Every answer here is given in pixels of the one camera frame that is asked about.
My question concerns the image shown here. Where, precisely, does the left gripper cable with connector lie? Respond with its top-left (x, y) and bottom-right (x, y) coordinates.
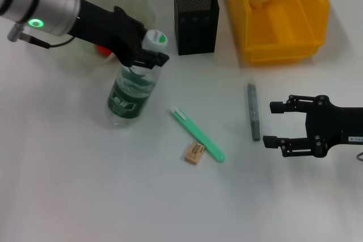
top-left (6, 24), bottom-right (75, 49)

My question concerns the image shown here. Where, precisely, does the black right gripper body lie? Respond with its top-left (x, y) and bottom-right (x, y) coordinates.
top-left (305, 94), bottom-right (363, 159)

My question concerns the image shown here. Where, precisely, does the black mesh pen holder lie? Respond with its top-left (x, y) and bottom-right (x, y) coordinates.
top-left (173, 0), bottom-right (221, 56)

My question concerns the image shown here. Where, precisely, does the gray marker pen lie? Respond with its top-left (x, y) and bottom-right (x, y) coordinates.
top-left (246, 82), bottom-right (262, 142)

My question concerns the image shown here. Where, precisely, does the yellow plastic storage bin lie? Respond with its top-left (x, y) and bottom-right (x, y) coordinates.
top-left (226, 0), bottom-right (331, 65)

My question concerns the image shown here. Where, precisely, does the clear water bottle green label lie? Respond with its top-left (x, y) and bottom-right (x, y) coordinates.
top-left (105, 28), bottom-right (170, 130)

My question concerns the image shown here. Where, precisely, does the tan eraser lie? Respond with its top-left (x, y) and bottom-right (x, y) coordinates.
top-left (182, 141), bottom-right (206, 166)

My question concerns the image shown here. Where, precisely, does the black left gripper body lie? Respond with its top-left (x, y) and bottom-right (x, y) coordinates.
top-left (73, 0), bottom-right (142, 67)

